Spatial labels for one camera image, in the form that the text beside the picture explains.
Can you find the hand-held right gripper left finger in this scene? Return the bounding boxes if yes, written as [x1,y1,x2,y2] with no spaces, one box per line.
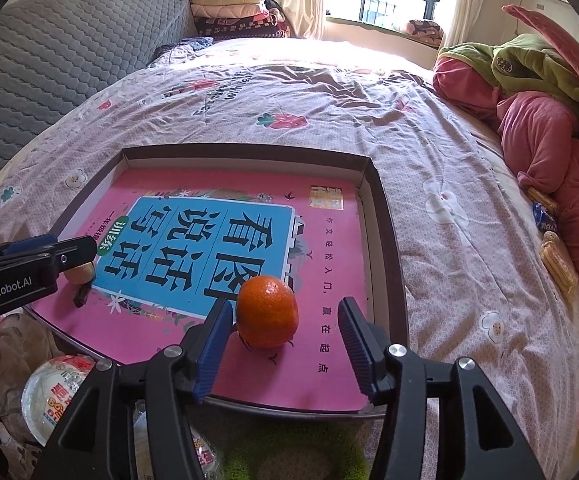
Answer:
[44,299,234,480]

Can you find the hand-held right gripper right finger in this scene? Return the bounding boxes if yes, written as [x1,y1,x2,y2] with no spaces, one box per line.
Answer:
[338,297,545,480]

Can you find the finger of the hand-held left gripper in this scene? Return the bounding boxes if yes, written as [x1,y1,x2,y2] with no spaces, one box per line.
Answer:
[50,235,98,276]
[0,233,59,261]

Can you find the pale yellow round fruit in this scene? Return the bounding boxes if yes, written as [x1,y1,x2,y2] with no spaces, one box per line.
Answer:
[64,260,96,286]

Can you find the orange tangerine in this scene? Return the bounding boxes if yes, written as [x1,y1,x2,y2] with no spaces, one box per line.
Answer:
[236,275,299,350]

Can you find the white round snack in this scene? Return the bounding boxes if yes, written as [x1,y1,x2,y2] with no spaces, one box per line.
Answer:
[21,355,98,448]

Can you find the shallow grey cardboard box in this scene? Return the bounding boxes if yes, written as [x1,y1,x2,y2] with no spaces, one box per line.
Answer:
[20,142,410,418]

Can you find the pale floral cloth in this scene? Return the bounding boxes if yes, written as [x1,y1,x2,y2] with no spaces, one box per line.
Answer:
[0,315,55,441]

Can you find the pink and blue book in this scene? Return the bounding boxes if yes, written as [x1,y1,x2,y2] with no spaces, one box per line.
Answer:
[30,170,373,413]

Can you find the green knitted item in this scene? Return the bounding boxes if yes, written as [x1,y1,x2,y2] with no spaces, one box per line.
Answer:
[222,425,370,480]

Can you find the grey quilted mattress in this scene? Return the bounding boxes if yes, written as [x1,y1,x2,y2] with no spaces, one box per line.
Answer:
[0,0,195,211]

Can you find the yellow snack packet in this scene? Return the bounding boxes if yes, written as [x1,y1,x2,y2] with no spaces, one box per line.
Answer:
[527,185,557,211]
[539,232,579,301]

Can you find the blue snack packet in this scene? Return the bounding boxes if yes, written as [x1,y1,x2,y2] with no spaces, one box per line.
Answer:
[532,202,557,233]

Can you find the pink printed bedspread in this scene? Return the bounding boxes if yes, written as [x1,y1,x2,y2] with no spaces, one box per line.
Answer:
[0,35,579,480]

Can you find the dark patterned folded blanket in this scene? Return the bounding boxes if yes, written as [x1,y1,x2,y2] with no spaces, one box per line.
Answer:
[194,12,290,38]

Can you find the cream pink folded blankets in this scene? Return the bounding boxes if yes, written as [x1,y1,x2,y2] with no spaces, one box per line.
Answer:
[190,0,270,18]

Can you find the pink garment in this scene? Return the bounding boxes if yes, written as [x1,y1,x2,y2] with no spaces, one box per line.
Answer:
[432,55,579,361]

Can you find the patterned cushion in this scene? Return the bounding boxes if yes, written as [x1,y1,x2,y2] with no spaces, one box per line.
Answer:
[409,19,445,46]

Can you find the green garment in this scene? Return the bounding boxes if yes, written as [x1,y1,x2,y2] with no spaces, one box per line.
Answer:
[439,32,579,161]

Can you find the salmon pink blanket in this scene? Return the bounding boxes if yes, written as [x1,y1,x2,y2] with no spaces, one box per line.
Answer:
[502,5,579,146]

